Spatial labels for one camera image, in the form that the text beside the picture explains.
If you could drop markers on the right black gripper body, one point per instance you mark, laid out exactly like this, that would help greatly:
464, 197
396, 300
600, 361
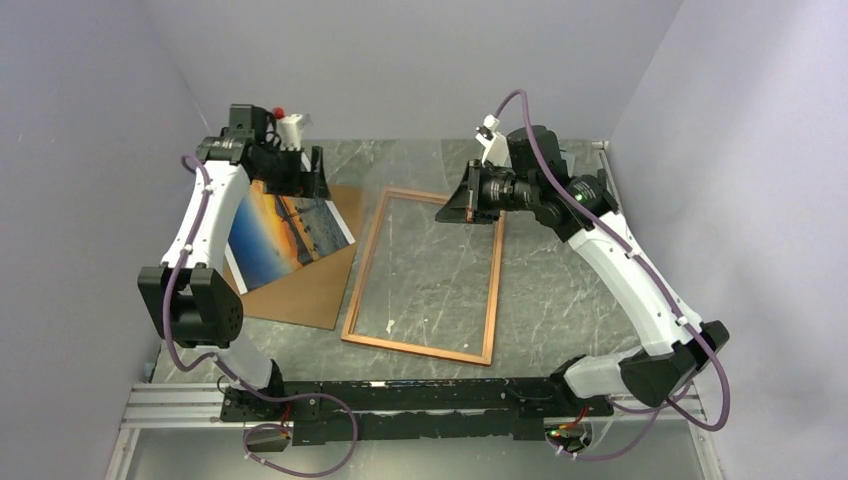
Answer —
494, 191

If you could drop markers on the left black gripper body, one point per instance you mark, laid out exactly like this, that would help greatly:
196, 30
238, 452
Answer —
282, 175

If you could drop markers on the sunset landscape photo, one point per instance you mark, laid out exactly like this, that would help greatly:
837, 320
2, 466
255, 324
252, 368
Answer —
273, 236

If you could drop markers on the brown backing board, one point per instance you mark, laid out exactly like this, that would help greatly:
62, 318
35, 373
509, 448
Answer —
311, 296

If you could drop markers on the wooden picture frame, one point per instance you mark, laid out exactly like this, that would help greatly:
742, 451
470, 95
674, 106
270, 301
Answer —
425, 288

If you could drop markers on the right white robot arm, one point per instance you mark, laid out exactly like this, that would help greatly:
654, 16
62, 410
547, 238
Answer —
527, 171

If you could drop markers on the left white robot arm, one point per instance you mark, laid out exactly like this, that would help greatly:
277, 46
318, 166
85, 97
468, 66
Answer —
196, 313

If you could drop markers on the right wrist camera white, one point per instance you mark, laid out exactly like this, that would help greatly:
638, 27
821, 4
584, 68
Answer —
495, 146

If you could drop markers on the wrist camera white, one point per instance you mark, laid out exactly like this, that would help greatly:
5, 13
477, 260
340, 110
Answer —
289, 128
495, 146

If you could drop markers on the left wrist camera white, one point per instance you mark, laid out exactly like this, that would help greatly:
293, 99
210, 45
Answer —
289, 128

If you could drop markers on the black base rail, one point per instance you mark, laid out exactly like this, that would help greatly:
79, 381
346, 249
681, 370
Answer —
522, 408

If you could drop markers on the aluminium extrusion rail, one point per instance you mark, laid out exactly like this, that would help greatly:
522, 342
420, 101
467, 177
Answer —
184, 405

